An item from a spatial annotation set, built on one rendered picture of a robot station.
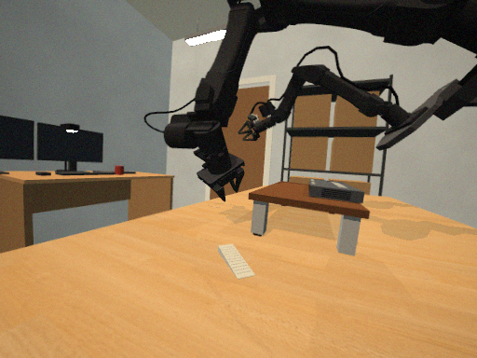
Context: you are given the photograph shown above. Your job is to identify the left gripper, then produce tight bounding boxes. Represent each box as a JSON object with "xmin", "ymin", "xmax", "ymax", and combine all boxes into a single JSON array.
[{"xmin": 194, "ymin": 145, "xmax": 245, "ymax": 201}]

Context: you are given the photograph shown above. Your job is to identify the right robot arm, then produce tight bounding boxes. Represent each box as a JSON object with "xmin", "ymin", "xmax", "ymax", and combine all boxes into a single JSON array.
[{"xmin": 258, "ymin": 64, "xmax": 429, "ymax": 135}]

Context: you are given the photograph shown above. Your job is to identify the brown wooden stand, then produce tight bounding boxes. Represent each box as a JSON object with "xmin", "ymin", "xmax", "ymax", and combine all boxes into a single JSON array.
[{"xmin": 248, "ymin": 181, "xmax": 370, "ymax": 256}]

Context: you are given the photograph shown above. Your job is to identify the dark grey network switch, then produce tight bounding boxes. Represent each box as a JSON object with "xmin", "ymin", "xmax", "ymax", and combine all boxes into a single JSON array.
[{"xmin": 309, "ymin": 179, "xmax": 364, "ymax": 203}]

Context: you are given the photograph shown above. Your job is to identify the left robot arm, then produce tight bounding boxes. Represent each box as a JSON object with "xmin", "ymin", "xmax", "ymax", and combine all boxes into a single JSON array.
[{"xmin": 164, "ymin": 0, "xmax": 477, "ymax": 155}]

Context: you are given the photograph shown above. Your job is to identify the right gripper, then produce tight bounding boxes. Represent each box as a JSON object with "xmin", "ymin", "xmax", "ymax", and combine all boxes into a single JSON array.
[{"xmin": 238, "ymin": 114, "xmax": 267, "ymax": 141}]

